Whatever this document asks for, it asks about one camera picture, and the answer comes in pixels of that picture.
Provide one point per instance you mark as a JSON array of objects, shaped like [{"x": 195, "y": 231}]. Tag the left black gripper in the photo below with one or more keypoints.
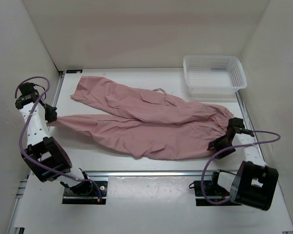
[{"x": 52, "y": 114}]

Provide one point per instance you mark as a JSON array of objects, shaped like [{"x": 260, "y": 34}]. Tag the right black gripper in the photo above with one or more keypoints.
[{"x": 216, "y": 145}]

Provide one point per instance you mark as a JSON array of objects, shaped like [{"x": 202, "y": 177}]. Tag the pink trousers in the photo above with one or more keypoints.
[{"x": 146, "y": 123}]

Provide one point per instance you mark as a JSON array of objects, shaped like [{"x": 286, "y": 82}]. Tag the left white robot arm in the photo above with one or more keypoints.
[{"x": 42, "y": 147}]

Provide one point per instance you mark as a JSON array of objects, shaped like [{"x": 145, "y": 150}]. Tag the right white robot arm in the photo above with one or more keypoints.
[{"x": 253, "y": 185}]

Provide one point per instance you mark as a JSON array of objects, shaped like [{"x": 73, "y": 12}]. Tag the white plastic mesh basket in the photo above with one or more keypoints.
[{"x": 213, "y": 75}]

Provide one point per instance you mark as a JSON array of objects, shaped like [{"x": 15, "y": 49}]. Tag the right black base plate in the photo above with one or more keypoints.
[{"x": 213, "y": 191}]

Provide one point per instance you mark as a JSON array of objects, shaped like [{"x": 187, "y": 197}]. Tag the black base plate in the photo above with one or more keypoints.
[
  {"x": 89, "y": 195},
  {"x": 213, "y": 191}
]

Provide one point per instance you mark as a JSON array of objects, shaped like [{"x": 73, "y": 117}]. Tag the black corner bracket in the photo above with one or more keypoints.
[{"x": 74, "y": 71}]

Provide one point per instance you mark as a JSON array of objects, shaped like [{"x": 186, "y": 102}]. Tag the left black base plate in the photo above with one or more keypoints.
[{"x": 89, "y": 195}]

